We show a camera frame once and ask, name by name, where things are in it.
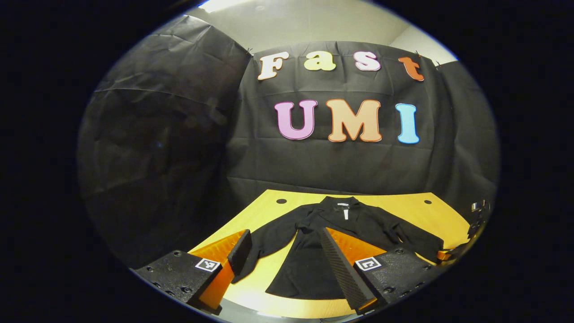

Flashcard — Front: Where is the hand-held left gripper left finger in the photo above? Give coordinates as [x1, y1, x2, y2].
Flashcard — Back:
[132, 229, 252, 314]

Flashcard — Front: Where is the black garment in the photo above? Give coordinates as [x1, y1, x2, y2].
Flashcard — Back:
[231, 196, 444, 300]

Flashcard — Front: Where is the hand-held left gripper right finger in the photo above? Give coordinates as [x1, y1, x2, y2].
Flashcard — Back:
[319, 227, 444, 314]

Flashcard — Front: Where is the black backdrop cloth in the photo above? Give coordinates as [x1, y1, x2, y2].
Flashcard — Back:
[77, 16, 500, 270]

